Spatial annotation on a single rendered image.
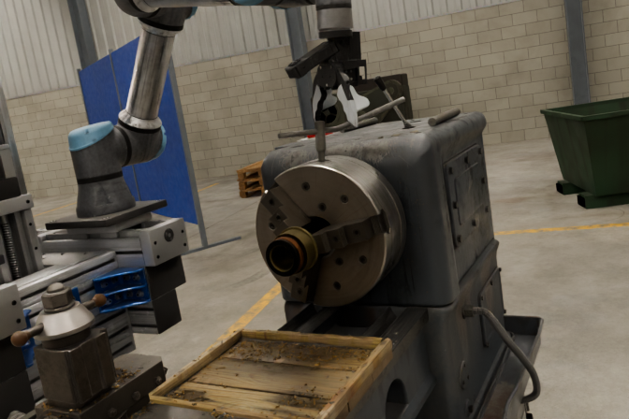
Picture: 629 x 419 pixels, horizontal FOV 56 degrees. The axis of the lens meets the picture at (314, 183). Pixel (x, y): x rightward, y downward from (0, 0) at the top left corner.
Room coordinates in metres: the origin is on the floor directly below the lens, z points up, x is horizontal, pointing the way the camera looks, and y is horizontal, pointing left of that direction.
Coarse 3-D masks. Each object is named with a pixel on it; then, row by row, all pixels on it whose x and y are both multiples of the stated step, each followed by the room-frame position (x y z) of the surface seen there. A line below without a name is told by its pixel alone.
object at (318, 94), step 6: (318, 90) 1.31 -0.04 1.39; (324, 90) 1.31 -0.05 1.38; (330, 90) 1.32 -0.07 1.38; (318, 96) 1.31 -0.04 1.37; (324, 96) 1.30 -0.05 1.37; (330, 96) 1.33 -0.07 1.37; (318, 102) 1.31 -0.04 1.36; (324, 102) 1.33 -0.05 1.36; (330, 102) 1.35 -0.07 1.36; (318, 108) 1.32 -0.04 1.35; (324, 108) 1.35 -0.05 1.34; (318, 114) 1.33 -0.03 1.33; (318, 120) 1.34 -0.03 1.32
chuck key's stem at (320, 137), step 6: (318, 126) 1.25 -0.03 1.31; (324, 126) 1.26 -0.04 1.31; (318, 132) 1.25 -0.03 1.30; (324, 132) 1.25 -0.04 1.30; (318, 138) 1.25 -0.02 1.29; (324, 138) 1.25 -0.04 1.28; (318, 144) 1.25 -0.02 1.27; (324, 144) 1.25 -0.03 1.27; (318, 150) 1.25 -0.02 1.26; (324, 150) 1.25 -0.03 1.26; (318, 156) 1.26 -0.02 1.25; (324, 156) 1.26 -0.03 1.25
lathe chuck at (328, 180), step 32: (288, 192) 1.26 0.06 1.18; (320, 192) 1.22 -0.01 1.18; (352, 192) 1.18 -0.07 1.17; (384, 192) 1.22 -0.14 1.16; (256, 224) 1.31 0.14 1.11; (352, 256) 1.19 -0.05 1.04; (384, 256) 1.16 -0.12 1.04; (288, 288) 1.28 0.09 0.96; (320, 288) 1.24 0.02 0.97; (352, 288) 1.20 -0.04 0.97
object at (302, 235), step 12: (288, 228) 1.16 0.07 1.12; (300, 228) 1.15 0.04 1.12; (276, 240) 1.11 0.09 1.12; (288, 240) 1.11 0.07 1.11; (300, 240) 1.12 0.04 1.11; (312, 240) 1.14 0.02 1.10; (276, 252) 1.15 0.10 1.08; (288, 252) 1.18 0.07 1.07; (300, 252) 1.10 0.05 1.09; (312, 252) 1.13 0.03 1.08; (276, 264) 1.13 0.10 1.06; (288, 264) 1.15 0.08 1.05; (300, 264) 1.10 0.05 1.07; (312, 264) 1.14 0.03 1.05
